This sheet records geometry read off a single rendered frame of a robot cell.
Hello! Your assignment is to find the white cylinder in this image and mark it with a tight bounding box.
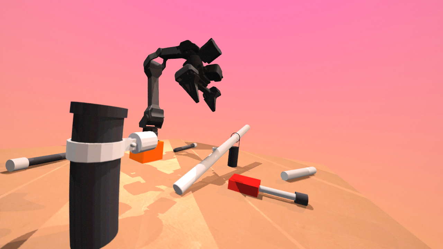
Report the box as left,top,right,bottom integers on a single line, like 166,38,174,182
280,167,317,181

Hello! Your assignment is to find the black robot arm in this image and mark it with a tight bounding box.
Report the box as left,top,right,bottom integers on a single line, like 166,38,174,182
139,38,223,136

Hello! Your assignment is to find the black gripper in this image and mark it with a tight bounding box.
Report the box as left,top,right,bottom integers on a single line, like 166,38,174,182
174,64,221,112

